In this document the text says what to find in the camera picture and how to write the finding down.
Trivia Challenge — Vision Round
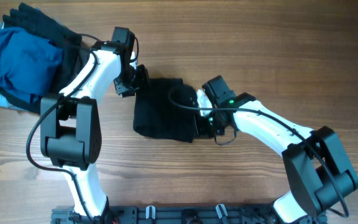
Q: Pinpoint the black polo shirt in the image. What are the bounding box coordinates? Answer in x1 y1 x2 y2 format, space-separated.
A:
133 78 198 143

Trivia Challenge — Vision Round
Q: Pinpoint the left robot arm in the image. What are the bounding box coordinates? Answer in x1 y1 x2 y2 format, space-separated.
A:
37 27 149 223

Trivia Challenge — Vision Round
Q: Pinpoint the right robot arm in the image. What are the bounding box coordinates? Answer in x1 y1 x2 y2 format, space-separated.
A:
196 76 358 223

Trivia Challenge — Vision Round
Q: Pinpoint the blue folded shirt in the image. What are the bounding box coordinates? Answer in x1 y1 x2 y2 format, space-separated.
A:
0 27 63 104

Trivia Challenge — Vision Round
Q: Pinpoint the black folded garment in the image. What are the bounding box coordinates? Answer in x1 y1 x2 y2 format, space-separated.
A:
0 2 87 113

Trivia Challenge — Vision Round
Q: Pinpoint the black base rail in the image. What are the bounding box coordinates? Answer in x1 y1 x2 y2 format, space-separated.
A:
50 203 328 224

